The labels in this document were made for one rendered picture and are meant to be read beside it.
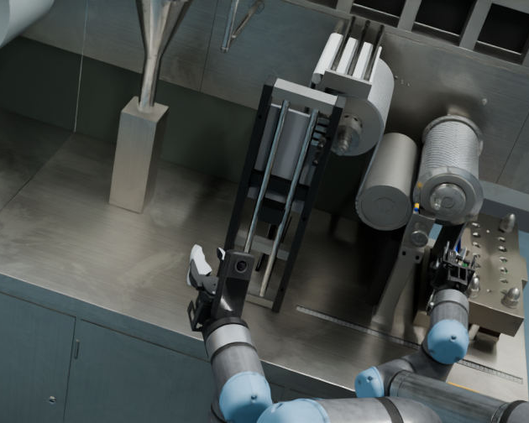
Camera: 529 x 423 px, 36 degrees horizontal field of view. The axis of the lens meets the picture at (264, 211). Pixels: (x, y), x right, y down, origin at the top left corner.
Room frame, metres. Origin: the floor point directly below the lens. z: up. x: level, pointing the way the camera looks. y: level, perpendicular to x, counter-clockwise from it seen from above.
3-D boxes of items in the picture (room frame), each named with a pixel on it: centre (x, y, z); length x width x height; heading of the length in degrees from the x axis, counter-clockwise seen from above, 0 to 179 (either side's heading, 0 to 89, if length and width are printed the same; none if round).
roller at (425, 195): (1.63, -0.38, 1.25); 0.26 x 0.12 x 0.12; 176
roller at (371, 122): (1.66, -0.13, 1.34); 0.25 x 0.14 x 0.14; 176
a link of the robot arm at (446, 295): (1.31, -0.42, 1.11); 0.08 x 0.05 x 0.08; 86
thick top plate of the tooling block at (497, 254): (1.65, -0.56, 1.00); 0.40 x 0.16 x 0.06; 176
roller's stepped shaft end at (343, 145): (1.44, -0.12, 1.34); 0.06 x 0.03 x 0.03; 176
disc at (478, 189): (1.51, -0.37, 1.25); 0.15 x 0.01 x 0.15; 86
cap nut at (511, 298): (1.49, -0.60, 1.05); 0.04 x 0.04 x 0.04
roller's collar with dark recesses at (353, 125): (1.50, -0.12, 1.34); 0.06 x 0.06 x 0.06; 86
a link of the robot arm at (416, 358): (1.22, -0.40, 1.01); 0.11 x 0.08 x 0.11; 131
